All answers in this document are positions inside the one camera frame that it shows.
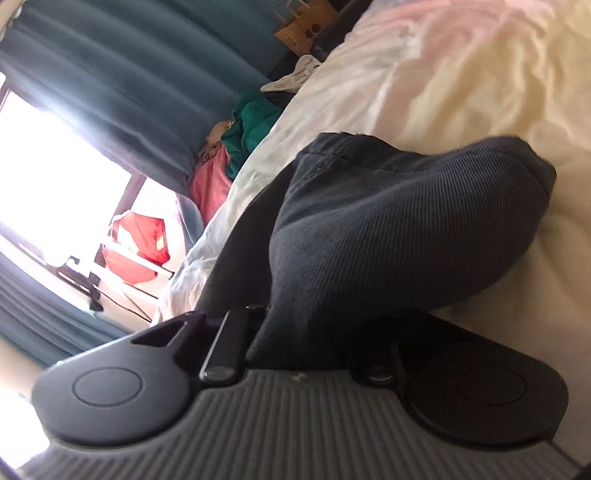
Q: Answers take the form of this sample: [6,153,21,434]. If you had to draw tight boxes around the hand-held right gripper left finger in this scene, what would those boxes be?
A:
[131,305,269,385]

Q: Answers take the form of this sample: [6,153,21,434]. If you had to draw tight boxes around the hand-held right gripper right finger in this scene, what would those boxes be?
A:
[348,316,465,387]

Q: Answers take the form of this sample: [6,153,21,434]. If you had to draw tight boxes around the black pants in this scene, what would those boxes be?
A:
[198,131,558,371]

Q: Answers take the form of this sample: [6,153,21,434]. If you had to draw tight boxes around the red bag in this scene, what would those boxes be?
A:
[102,211,172,285]

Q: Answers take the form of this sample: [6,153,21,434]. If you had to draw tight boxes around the white garment steamer stand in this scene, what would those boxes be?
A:
[55,249,177,321]

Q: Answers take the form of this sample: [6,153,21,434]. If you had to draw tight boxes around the teal curtain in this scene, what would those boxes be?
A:
[0,261,132,367]
[0,0,298,197]

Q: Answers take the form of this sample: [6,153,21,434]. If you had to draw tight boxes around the beige cloth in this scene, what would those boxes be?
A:
[200,119,237,161]

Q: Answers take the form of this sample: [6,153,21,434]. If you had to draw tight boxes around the green cloth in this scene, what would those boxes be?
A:
[221,89,283,179]

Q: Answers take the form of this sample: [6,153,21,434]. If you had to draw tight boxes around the dark framed window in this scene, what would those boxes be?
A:
[0,76,151,298]

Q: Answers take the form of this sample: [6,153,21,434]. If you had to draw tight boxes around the white cloth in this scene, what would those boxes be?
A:
[260,54,320,94]

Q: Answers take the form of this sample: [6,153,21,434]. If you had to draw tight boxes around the pastel bed sheet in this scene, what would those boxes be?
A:
[151,0,591,462]

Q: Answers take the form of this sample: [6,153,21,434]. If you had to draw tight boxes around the brown paper bag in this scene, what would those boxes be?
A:
[274,0,341,50]

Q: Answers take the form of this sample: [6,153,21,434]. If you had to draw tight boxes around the black armchair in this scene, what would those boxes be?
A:
[267,0,380,80]

